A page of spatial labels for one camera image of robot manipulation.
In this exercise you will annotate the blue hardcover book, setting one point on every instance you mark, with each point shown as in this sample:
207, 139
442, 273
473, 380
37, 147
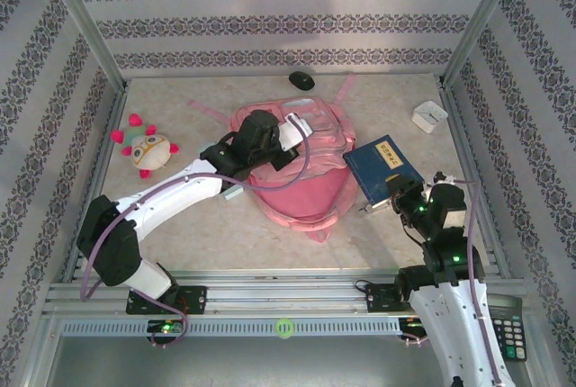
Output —
382, 166

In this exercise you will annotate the small grey clip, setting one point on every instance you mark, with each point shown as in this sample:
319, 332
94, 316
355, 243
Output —
371, 208

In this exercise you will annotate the pink backpack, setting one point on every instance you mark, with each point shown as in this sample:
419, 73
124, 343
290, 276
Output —
306, 198

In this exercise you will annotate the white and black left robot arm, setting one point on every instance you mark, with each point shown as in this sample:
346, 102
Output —
171, 198

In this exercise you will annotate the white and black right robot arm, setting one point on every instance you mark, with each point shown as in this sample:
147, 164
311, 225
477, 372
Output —
450, 337

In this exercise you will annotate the white square alarm clock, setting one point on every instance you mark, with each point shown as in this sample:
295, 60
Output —
429, 117

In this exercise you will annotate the black computer mouse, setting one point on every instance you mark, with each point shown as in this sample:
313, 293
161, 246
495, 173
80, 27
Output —
301, 80

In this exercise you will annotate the plush toy with pink spikes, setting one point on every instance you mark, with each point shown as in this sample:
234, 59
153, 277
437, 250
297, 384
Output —
146, 150

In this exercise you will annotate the right circuit board green light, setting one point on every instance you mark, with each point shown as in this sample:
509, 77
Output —
411, 325

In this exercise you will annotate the circuit board green light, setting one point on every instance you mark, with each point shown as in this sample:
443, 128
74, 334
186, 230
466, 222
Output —
166, 327
411, 325

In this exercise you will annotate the black desk calculator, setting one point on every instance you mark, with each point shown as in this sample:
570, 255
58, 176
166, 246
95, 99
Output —
513, 337

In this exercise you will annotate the left circuit board green light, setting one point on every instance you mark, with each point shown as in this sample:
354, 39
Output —
166, 327

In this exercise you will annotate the aluminium right side rail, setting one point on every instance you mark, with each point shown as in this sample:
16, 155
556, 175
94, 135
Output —
460, 135

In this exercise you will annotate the aluminium rail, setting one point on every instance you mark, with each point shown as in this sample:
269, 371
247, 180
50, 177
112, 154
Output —
460, 135
96, 180
288, 301

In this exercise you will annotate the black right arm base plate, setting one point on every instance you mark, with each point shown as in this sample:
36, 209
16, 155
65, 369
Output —
378, 299

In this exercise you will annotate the aluminium left side rail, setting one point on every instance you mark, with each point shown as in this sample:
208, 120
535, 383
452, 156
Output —
96, 180

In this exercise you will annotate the aluminium front rail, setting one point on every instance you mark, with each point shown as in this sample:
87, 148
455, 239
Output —
288, 301

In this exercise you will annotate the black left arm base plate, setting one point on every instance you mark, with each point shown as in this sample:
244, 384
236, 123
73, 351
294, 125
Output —
195, 299

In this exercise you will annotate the aluminium right frame post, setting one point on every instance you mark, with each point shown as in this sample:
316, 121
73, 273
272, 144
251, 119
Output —
483, 18

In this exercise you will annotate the aluminium frame post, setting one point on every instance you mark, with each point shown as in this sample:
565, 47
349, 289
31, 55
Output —
483, 18
81, 18

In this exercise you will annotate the aluminium left frame post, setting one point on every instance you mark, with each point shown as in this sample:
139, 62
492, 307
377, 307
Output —
81, 18

